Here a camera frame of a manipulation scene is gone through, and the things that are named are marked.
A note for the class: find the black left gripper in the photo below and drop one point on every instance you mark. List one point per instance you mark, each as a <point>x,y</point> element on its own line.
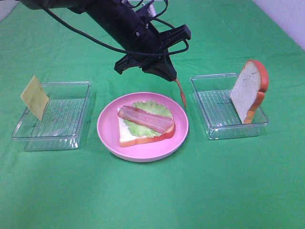
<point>150,47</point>

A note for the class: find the green lettuce leaf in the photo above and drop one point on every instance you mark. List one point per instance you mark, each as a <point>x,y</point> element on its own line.
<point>150,107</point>

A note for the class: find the bacon strip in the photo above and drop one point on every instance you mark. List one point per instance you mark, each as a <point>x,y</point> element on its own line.
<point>183,98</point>
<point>156,122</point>

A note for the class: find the bread slice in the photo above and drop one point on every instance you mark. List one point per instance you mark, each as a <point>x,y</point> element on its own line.
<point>249,90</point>
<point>126,139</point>

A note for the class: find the yellow cheese slice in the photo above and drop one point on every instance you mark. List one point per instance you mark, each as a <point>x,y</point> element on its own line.
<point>35,97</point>

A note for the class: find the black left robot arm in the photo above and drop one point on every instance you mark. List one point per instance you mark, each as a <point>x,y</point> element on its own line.
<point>101,11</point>

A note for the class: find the pink round plate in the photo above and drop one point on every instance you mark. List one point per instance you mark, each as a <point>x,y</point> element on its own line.
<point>108,129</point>

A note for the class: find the clear right plastic tray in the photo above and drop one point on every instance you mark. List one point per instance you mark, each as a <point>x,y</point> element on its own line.
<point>219,117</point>

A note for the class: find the clear plastic tray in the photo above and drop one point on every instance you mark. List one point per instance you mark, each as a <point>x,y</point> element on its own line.
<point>219,117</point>
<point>64,122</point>

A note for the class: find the clear left plastic tray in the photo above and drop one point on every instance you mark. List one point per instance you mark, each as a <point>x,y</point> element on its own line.
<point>64,122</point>

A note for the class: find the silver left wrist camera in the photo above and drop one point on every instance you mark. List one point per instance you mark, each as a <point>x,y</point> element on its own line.
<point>147,10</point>

